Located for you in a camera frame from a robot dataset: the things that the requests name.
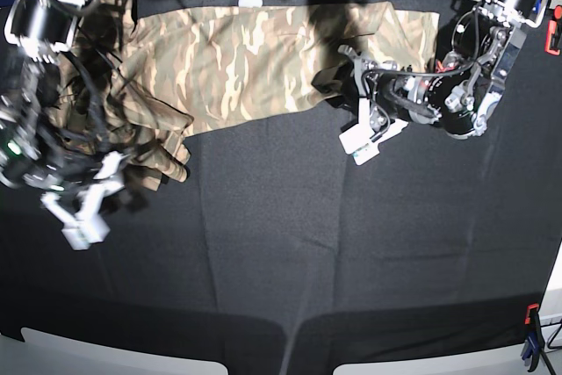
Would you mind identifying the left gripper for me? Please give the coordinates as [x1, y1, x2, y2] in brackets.
[338, 45, 407, 166]

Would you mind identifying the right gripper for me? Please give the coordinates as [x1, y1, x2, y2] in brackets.
[40, 151, 126, 250]

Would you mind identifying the camouflage t-shirt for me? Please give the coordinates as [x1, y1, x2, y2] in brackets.
[72, 0, 439, 190]

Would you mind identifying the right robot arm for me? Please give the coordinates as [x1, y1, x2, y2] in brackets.
[1, 0, 126, 250]

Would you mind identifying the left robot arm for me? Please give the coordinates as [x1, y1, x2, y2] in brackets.
[339, 0, 550, 165]

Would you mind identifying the black table cloth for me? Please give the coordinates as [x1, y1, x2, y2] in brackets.
[1, 28, 561, 374]

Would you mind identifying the red clamp right rear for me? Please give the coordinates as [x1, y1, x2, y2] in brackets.
[544, 4, 562, 56]

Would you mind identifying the red blue clamp front right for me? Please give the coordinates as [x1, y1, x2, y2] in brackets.
[521, 303, 545, 372]

